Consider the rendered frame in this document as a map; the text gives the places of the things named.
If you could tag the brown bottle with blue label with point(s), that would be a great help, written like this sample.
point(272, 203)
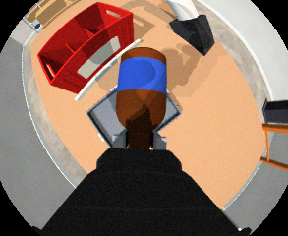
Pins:
point(141, 94)

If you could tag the red crate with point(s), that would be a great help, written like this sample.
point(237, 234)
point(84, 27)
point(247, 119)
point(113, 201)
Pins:
point(92, 42)

